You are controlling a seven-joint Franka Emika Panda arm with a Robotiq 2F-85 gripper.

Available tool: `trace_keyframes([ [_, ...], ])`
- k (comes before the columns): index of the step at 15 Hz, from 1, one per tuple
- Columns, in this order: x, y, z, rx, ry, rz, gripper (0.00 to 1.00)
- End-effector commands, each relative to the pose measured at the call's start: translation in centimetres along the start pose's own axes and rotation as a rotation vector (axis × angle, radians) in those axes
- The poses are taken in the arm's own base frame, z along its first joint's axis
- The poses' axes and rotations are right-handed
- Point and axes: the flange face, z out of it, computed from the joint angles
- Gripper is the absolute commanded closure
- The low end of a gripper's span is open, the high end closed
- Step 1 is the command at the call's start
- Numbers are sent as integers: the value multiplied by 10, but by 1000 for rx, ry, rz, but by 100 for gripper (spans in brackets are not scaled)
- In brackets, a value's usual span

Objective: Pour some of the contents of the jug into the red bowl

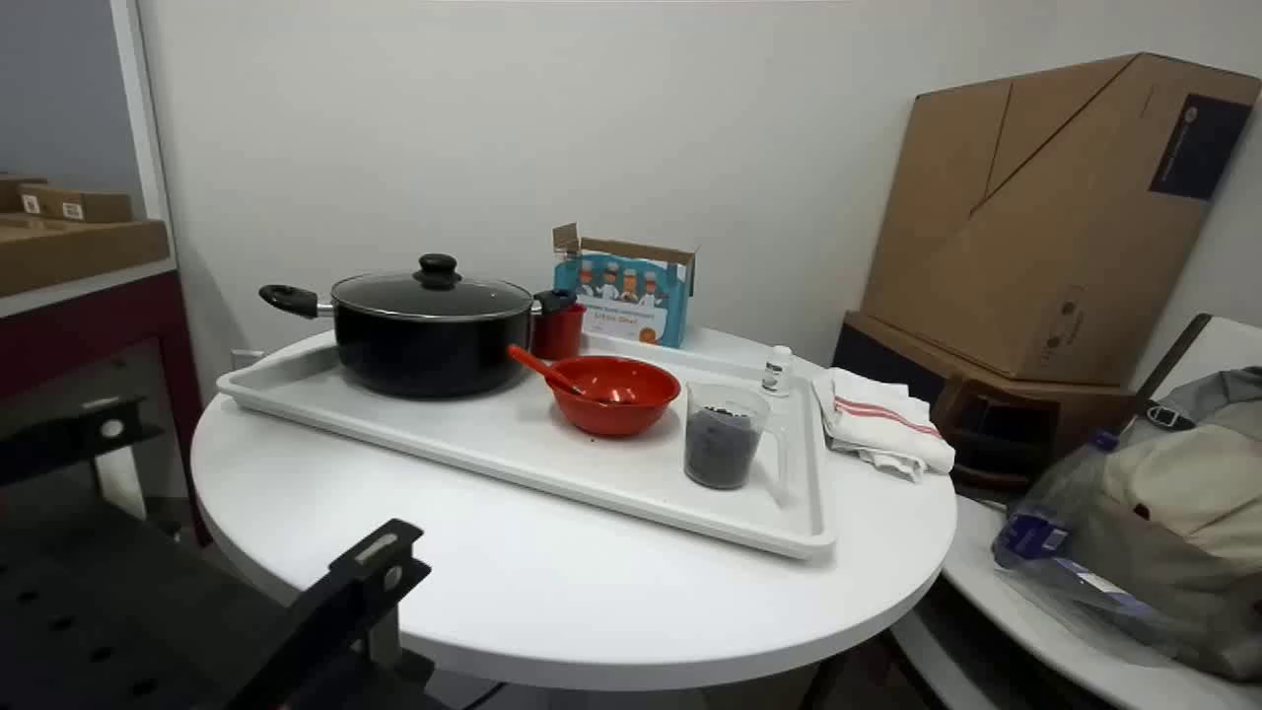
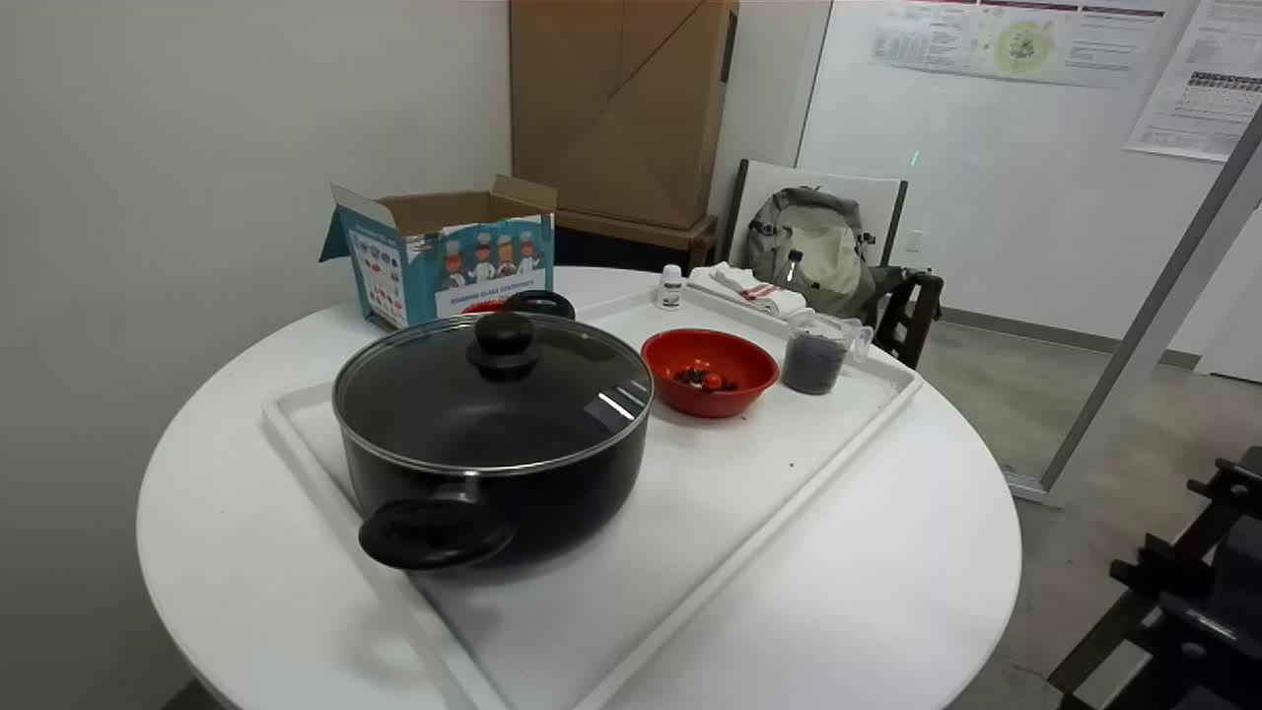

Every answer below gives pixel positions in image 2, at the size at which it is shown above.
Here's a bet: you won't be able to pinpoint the white plastic tray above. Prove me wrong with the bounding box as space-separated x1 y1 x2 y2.
262 292 913 710

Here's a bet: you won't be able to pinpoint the black cooking pot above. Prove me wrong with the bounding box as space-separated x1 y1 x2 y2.
333 308 658 578

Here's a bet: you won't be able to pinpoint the clear plastic measuring jug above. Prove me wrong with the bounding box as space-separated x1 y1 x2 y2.
780 317 871 395

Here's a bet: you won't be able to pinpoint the black equipment stand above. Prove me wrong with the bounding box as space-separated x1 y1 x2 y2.
1047 448 1262 710

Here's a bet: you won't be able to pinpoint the beige backpack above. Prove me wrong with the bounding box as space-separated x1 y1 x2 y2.
742 185 875 317

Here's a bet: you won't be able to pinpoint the tall brown cardboard box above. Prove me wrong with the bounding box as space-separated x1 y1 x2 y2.
510 0 737 252

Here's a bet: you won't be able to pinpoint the dark wooden chair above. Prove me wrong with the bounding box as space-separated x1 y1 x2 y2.
871 269 943 367

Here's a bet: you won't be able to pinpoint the glass pot lid black knob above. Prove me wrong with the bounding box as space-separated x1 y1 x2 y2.
331 313 652 478

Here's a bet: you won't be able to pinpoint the blue white cardboard box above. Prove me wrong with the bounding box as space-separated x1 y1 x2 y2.
318 174 554 328

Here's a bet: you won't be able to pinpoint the white cloth red stripes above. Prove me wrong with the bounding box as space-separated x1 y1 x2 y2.
690 263 804 317

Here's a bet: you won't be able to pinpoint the red bowl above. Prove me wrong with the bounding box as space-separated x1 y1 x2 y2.
638 328 778 420

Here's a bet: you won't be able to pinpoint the wall poster with green circle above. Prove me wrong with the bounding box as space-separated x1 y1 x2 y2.
871 0 1167 86

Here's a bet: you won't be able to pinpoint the white paper wall notice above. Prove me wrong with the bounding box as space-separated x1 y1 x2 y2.
1130 0 1262 162

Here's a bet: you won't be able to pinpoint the small white bottle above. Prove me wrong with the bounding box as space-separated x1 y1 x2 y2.
658 263 686 308

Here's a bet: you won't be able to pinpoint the white metal frame post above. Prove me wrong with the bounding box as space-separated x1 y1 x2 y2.
1004 110 1262 511

